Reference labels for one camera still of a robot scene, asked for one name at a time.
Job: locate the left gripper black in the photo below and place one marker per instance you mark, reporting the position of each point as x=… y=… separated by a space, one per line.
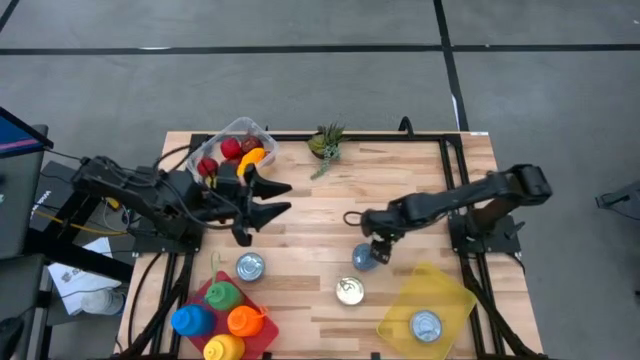
x=225 y=200

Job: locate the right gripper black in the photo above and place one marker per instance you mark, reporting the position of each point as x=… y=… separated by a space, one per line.
x=382 y=225

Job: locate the silver-lidded tin can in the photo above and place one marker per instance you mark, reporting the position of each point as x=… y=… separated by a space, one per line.
x=426 y=326
x=250 y=266
x=361 y=260

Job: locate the red yellow toy mango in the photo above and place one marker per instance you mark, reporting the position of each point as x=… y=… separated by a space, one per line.
x=251 y=160

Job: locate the gold-lidded tin can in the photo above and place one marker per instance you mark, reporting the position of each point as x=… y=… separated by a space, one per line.
x=349 y=290

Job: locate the dark red toy fruit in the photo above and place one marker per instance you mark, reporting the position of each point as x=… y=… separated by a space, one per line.
x=207 y=166
x=252 y=144

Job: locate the bright red toy apple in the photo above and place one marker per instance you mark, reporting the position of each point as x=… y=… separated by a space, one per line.
x=231 y=148

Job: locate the green plastic squeeze bottle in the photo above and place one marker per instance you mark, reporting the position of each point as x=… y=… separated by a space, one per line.
x=223 y=296

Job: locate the orange plastic squeeze bottle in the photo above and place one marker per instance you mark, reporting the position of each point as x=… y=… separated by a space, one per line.
x=245 y=321

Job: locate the blue plastic squeeze bottle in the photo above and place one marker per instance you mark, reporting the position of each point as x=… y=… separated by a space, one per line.
x=192 y=321

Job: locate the yellow plastic squeeze bottle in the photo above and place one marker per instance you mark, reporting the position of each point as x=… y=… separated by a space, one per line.
x=223 y=348

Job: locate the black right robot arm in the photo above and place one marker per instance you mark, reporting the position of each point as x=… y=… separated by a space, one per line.
x=525 y=182

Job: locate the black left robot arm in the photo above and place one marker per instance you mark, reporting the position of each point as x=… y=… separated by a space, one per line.
x=125 y=187

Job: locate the clear plastic bin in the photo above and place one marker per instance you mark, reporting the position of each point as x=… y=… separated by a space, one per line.
x=270 y=150

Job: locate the yellow translucent plastic bin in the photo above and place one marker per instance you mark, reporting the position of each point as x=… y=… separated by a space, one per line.
x=450 y=300

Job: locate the potted succulent plant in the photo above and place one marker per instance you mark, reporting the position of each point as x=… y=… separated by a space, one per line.
x=327 y=142

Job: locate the pink plastic bin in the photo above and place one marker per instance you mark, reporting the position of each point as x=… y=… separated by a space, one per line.
x=260 y=340

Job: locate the clear plastic water bottle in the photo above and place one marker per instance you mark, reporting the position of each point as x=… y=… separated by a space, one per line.
x=102 y=302

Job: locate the white paper sheets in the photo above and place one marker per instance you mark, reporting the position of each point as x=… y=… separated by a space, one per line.
x=80 y=280

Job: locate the black box white lettering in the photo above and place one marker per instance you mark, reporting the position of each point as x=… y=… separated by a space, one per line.
x=50 y=195

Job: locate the computer monitor blue screen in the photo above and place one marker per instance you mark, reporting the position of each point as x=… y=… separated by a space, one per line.
x=15 y=137

